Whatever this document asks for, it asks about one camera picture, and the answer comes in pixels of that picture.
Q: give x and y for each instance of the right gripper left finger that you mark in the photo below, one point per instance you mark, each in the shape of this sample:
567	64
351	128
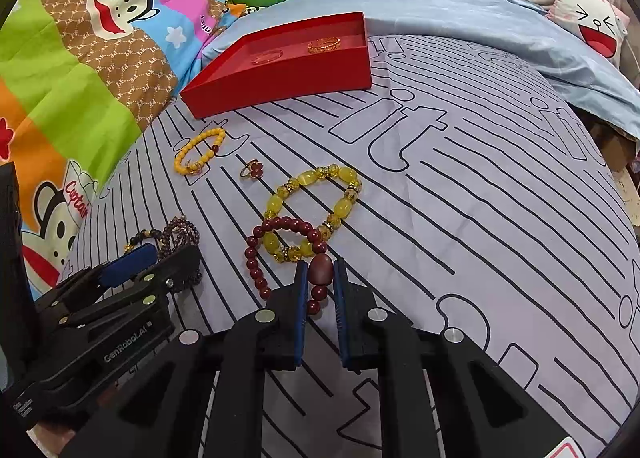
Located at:
269	339

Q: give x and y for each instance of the light blue blanket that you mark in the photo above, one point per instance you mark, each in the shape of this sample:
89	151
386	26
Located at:
581	75

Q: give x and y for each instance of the red jewelry tray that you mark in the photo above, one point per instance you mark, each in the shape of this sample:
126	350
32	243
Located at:
325	54

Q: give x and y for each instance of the colorful cartoon monkey quilt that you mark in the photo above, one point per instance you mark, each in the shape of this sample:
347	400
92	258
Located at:
80	81

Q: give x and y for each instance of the thin rose gold bangle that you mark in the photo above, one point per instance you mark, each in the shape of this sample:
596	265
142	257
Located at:
267	57

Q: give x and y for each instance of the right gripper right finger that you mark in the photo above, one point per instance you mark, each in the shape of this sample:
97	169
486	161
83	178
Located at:
409	363

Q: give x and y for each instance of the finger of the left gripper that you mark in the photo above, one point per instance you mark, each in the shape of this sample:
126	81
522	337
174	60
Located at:
139	305
83	288

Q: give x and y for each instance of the pink rabbit face cushion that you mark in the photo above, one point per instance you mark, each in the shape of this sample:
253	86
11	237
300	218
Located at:
598	23

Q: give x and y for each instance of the grey striped bed sheet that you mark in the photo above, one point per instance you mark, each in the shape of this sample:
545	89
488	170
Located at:
485	206

